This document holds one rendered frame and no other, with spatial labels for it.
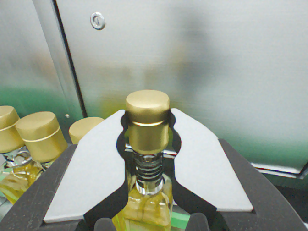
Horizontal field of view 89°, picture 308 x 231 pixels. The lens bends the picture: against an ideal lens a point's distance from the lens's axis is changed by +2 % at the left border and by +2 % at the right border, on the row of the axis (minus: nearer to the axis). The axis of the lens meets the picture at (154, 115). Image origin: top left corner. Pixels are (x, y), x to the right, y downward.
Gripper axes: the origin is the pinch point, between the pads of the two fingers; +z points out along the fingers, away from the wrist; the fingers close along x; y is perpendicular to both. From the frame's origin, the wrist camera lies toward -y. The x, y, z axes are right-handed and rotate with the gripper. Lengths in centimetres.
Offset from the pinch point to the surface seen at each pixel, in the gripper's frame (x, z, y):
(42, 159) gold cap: -11.2, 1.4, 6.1
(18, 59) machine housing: -26.5, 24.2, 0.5
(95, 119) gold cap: -5.4, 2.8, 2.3
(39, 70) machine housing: -22.3, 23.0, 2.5
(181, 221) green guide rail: 5.1, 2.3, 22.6
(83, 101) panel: -12.6, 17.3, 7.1
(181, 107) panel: 5.6, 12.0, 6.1
